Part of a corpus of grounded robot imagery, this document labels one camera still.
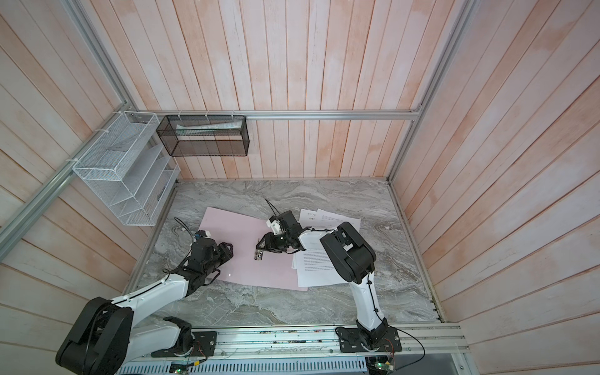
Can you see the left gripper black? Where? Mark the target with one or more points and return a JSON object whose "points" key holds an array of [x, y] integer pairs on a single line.
{"points": [[224, 251]]}

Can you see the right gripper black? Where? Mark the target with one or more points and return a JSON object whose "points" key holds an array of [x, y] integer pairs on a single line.
{"points": [[270, 244]]}

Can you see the pink folder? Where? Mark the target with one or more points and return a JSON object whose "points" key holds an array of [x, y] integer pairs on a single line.
{"points": [[244, 232]]}

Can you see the printed paper sheet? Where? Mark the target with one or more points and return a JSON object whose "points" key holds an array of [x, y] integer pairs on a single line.
{"points": [[309, 218], [315, 269], [329, 220]]}

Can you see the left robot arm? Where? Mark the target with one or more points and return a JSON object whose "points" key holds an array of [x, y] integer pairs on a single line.
{"points": [[107, 333]]}

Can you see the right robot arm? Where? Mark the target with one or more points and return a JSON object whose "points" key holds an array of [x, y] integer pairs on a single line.
{"points": [[334, 254]]}

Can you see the papers in black basket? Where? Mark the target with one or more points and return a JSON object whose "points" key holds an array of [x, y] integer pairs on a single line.
{"points": [[209, 129]]}

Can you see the black mesh basket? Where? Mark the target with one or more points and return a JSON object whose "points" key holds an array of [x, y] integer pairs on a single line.
{"points": [[197, 146]]}

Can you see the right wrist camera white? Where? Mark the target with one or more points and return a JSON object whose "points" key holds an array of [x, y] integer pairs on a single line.
{"points": [[275, 225]]}

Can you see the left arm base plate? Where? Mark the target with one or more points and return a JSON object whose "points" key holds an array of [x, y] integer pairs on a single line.
{"points": [[202, 344]]}

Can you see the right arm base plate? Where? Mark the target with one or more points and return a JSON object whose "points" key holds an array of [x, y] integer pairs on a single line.
{"points": [[358, 340]]}

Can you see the white wire mesh rack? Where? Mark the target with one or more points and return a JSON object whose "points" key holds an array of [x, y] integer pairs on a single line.
{"points": [[129, 174]]}

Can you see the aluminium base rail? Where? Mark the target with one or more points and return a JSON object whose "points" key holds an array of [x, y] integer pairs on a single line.
{"points": [[321, 341]]}

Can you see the horizontal aluminium frame bar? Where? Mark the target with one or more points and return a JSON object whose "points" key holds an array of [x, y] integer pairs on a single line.
{"points": [[344, 114]]}

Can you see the left aluminium frame bar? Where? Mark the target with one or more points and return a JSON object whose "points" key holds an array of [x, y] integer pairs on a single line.
{"points": [[27, 216]]}

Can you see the left rear aluminium post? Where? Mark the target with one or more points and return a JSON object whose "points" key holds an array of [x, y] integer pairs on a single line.
{"points": [[82, 21]]}

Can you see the right aluminium frame post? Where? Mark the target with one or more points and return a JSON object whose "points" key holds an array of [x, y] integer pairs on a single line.
{"points": [[441, 39]]}

